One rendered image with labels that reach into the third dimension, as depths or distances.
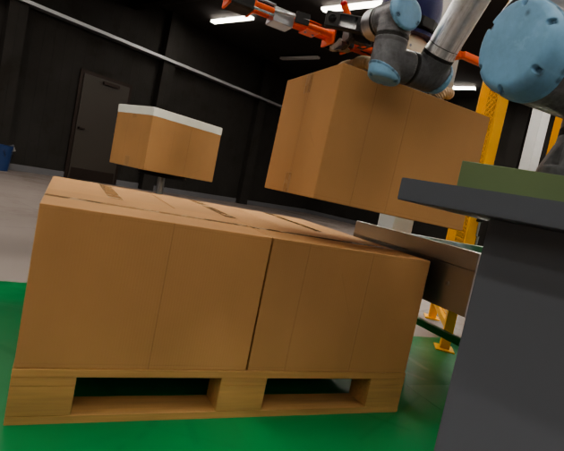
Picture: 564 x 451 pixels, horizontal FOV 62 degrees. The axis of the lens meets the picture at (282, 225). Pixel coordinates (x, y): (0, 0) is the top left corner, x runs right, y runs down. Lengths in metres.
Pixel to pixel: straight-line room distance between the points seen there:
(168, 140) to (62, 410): 2.16
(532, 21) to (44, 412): 1.31
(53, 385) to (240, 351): 0.49
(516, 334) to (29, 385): 1.08
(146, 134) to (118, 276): 1.97
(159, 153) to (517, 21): 2.57
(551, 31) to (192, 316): 1.01
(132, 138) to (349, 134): 2.06
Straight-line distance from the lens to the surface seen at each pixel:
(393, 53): 1.33
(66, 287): 1.25
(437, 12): 1.79
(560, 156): 0.99
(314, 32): 1.60
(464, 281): 1.62
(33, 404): 1.36
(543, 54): 0.83
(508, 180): 0.90
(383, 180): 1.50
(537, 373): 0.93
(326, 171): 1.39
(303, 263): 1.39
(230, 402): 1.45
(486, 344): 0.94
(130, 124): 3.29
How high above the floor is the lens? 0.69
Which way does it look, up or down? 5 degrees down
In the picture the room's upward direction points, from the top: 12 degrees clockwise
